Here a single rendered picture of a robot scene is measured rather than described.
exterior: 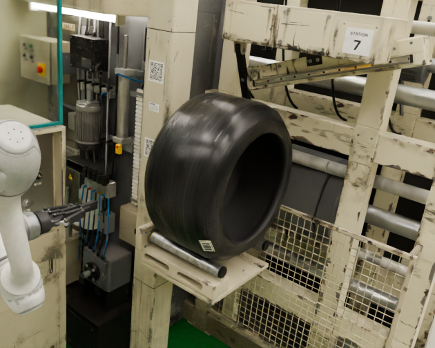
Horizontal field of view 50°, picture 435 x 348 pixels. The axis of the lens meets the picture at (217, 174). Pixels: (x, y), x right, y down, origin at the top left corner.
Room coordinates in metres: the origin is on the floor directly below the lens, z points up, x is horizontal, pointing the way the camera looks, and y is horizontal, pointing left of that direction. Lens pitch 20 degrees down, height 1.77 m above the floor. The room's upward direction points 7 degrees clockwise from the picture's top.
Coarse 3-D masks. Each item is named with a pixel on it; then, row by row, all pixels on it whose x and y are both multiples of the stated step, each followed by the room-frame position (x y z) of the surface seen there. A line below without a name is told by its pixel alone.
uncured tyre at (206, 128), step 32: (224, 96) 1.59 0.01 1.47; (192, 128) 1.42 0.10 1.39; (224, 128) 1.39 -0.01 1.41; (256, 128) 1.46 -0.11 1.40; (160, 160) 1.40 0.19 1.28; (192, 160) 1.34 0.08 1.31; (224, 160) 1.34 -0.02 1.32; (256, 160) 1.83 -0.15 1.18; (288, 160) 1.66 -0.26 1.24; (160, 192) 1.37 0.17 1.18; (192, 192) 1.30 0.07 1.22; (224, 192) 1.34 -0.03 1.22; (256, 192) 1.78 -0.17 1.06; (160, 224) 1.41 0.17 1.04; (192, 224) 1.31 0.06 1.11; (224, 224) 1.70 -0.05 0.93; (256, 224) 1.67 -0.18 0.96; (224, 256) 1.41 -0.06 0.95
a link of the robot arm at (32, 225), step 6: (24, 216) 1.25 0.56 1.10; (30, 216) 1.25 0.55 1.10; (36, 216) 1.26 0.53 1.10; (24, 222) 1.22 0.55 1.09; (30, 222) 1.24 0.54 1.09; (36, 222) 1.25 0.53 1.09; (30, 228) 1.23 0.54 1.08; (36, 228) 1.24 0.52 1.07; (30, 234) 1.22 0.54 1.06; (36, 234) 1.24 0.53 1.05; (30, 240) 1.24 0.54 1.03
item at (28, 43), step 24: (0, 0) 1.52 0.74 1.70; (24, 0) 1.59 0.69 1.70; (48, 0) 1.66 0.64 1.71; (0, 24) 1.52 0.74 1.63; (24, 24) 1.59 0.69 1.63; (48, 24) 1.66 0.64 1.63; (0, 48) 1.52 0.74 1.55; (24, 48) 1.59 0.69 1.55; (48, 48) 1.66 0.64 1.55; (0, 72) 1.51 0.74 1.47; (24, 72) 1.58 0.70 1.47; (48, 72) 1.66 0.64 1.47; (0, 96) 1.51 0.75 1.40; (24, 96) 1.58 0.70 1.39; (48, 96) 1.66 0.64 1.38; (24, 120) 1.58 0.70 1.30; (48, 120) 1.66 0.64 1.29
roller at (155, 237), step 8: (152, 232) 1.58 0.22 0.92; (152, 240) 1.56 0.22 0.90; (160, 240) 1.54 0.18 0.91; (168, 240) 1.53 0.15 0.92; (168, 248) 1.51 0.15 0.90; (176, 248) 1.49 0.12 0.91; (184, 248) 1.49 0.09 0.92; (184, 256) 1.46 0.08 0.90; (192, 256) 1.45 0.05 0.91; (200, 256) 1.44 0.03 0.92; (200, 264) 1.42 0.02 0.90; (208, 264) 1.41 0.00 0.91; (216, 264) 1.40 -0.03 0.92; (208, 272) 1.41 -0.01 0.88; (216, 272) 1.38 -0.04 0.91; (224, 272) 1.39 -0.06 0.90
